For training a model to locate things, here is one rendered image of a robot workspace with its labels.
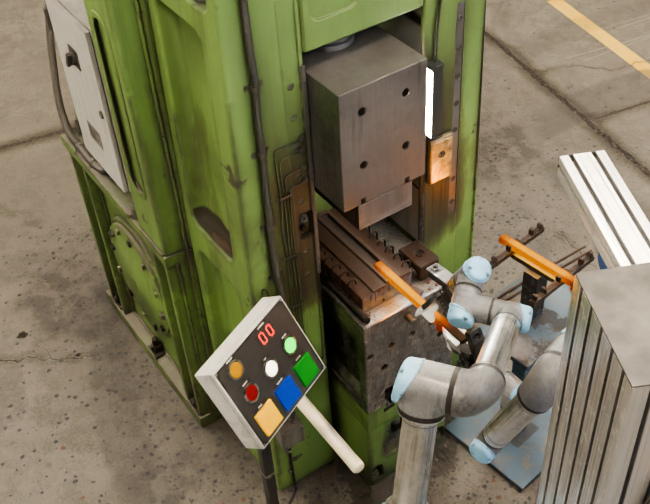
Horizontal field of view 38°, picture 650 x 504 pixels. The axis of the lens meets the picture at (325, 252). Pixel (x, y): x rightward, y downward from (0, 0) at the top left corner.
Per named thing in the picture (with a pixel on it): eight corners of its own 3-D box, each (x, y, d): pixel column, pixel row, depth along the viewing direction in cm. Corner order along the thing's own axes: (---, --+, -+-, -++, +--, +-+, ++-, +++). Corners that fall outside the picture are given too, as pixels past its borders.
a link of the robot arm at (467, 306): (485, 323, 250) (495, 287, 255) (443, 314, 254) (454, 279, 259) (485, 336, 257) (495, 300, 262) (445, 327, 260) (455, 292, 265)
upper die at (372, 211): (412, 204, 291) (412, 180, 285) (359, 231, 283) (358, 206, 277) (334, 141, 317) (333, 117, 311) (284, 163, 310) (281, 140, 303)
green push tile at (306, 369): (320, 370, 283) (308, 351, 279) (307, 387, 278) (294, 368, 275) (315, 370, 284) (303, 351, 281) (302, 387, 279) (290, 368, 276)
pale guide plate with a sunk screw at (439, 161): (451, 175, 314) (453, 133, 303) (430, 185, 311) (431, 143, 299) (447, 172, 316) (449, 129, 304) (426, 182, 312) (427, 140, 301)
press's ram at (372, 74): (447, 163, 290) (452, 47, 263) (344, 213, 275) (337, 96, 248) (366, 103, 316) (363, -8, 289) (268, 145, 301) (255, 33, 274)
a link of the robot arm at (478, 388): (501, 396, 213) (536, 294, 254) (453, 385, 216) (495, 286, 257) (494, 437, 218) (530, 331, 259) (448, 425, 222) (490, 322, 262)
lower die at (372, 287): (411, 286, 315) (411, 268, 309) (362, 313, 307) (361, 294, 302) (339, 221, 341) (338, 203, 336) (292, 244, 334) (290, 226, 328)
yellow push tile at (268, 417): (284, 417, 270) (270, 398, 267) (269, 437, 265) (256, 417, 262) (279, 417, 271) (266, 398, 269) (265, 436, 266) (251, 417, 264)
